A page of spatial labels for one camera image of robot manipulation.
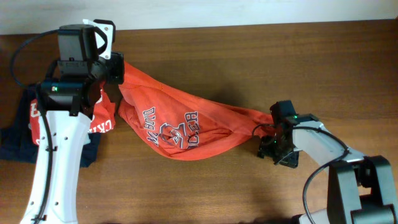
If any orange soccer t-shirt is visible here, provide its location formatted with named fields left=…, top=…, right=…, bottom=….
left=115, top=61, right=276, bottom=162

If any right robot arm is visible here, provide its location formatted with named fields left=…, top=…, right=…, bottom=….
left=257, top=100, right=397, bottom=224

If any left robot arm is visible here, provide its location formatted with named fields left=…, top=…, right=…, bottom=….
left=21, top=19, right=124, bottom=223

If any folded red soccer shirt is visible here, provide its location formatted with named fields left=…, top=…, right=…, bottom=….
left=28, top=89, right=116, bottom=145

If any dark navy folded garment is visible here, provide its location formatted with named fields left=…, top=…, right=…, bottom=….
left=1, top=90, right=101, bottom=167

